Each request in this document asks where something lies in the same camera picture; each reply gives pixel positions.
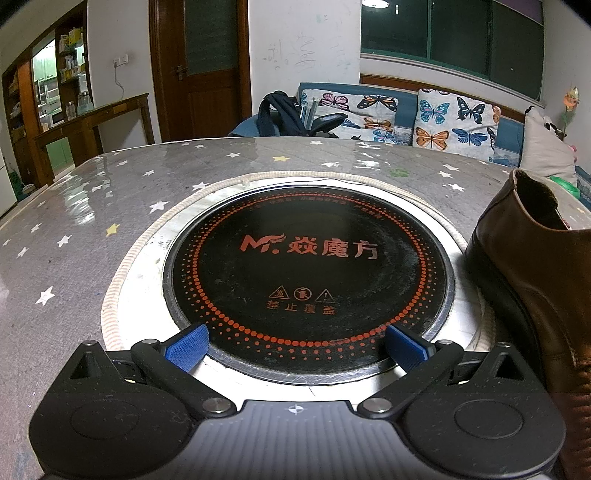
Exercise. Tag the round black induction cooker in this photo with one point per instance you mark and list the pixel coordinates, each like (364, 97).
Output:
(300, 277)

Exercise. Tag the black seat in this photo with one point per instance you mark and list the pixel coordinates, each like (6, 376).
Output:
(330, 122)

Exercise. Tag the white microwave oven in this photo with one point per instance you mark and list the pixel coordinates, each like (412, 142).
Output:
(55, 120)

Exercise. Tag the wooden shelf cabinet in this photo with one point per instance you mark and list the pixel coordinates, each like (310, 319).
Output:
(64, 55)

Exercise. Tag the flat butterfly-print cushion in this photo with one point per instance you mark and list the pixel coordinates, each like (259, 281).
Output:
(351, 104)

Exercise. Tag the white wall socket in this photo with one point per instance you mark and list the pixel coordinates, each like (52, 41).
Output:
(121, 60)

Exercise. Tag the wooden console table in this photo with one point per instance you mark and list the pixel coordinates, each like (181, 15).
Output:
(92, 121)

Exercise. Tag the green-framed window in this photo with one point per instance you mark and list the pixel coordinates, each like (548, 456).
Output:
(461, 41)

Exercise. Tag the glass jar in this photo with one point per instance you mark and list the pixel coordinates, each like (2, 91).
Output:
(86, 102)
(71, 110)

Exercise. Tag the brown leather shoe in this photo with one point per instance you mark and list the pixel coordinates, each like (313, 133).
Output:
(531, 258)

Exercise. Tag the blue sofa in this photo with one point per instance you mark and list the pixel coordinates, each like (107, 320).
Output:
(406, 115)

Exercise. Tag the black backpack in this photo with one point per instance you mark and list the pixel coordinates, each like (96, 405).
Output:
(286, 115)

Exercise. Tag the square butterfly-print cushion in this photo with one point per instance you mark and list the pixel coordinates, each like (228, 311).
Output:
(443, 120)

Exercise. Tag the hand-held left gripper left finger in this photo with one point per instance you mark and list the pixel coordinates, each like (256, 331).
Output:
(187, 347)

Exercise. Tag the beige pillow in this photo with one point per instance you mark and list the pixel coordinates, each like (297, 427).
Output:
(545, 143)

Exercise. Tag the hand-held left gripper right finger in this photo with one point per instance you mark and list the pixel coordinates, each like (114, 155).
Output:
(406, 347)

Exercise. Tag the orange artificial flower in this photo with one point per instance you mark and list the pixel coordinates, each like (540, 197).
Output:
(571, 99)

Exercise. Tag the brown wooden door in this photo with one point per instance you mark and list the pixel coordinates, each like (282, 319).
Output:
(207, 101)

